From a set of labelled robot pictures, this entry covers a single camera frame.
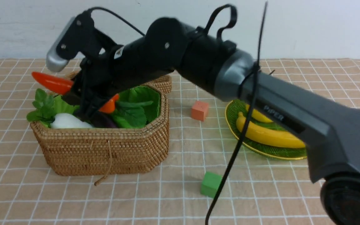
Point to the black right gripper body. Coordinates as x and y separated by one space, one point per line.
91 86

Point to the orange toy carrot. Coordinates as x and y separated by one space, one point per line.
134 108

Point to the purple toy eggplant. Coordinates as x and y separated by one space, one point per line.
102 120

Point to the white toy radish with leaves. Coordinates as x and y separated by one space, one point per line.
53 112

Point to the yellow toy banana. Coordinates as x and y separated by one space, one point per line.
273 138

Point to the yellow toy lemon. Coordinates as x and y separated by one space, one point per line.
260 117

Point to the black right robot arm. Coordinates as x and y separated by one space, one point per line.
330 130

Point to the woven rattan basket green lining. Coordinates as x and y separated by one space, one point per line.
91 152

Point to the orange foam cube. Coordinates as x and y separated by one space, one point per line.
199 110

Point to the green glass leaf plate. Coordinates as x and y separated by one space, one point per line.
231 114

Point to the green foam cube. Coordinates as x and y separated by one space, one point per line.
210 184

